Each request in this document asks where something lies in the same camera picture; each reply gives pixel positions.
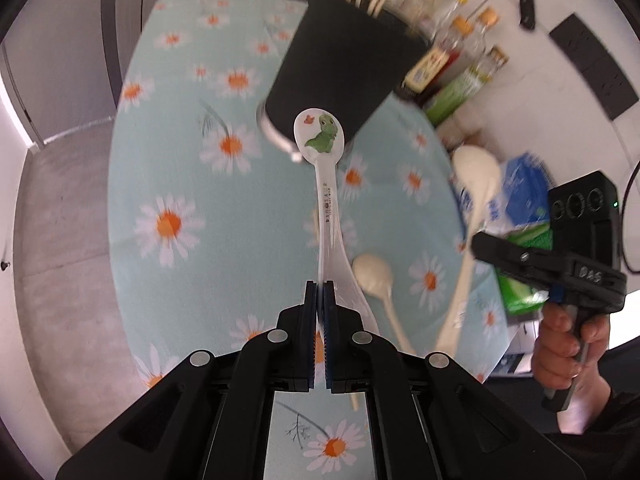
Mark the white ceramic dinosaur spoon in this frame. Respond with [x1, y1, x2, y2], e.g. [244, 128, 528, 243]
[293, 108, 380, 334]

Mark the green label bottle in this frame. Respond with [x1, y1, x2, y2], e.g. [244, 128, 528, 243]
[423, 46, 509, 128]

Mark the blue white salt bag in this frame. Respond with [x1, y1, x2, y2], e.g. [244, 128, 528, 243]
[451, 152, 554, 233]

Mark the person's right hand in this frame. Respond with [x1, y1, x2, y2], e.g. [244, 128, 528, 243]
[532, 302, 612, 434]

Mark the black wall socket strip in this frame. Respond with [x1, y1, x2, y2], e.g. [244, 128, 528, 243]
[549, 13, 639, 122]

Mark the yellow label sauce bottle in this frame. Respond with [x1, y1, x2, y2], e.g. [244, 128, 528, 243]
[394, 16, 474, 101]

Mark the orange cap dressing bottle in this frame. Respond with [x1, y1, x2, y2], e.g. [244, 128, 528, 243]
[451, 6, 500, 76]

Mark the small cream plastic spoon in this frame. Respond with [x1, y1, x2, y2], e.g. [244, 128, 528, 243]
[352, 254, 416, 356]

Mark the black utensil holder cup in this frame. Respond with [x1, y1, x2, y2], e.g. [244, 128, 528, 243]
[257, 0, 428, 162]

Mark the large cream plastic spoon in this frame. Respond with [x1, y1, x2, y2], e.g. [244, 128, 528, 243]
[435, 145, 501, 358]

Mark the green sponge package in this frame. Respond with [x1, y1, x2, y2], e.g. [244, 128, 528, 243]
[496, 222, 552, 316]

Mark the daisy print teal tablecloth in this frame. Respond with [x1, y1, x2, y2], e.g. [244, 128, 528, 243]
[106, 0, 516, 480]

